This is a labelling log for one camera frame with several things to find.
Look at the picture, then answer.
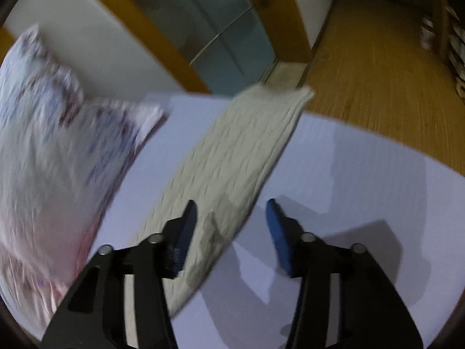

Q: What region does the cream cable-knit sweater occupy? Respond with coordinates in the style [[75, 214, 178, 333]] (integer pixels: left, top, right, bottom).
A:
[[134, 84, 314, 316]]

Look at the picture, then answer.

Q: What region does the pink floral pillow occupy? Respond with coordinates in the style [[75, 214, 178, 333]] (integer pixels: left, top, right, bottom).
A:
[[1, 26, 164, 338]]

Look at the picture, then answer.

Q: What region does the lavender bed sheet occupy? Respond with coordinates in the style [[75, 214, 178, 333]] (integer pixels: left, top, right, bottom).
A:
[[0, 92, 465, 349]]

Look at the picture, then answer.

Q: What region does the frosted glass door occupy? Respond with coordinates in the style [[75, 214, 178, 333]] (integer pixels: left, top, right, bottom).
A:
[[133, 0, 275, 96]]

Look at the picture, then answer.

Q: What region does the wooden door frame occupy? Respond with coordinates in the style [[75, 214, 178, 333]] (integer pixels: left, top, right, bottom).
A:
[[99, 0, 311, 93]]

